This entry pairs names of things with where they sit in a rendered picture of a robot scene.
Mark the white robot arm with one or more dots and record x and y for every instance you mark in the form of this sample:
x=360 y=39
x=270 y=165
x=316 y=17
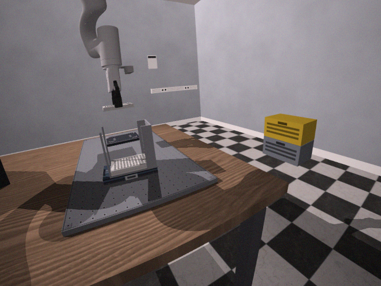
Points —
x=105 y=44

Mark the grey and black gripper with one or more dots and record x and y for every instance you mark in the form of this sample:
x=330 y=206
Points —
x=114 y=86

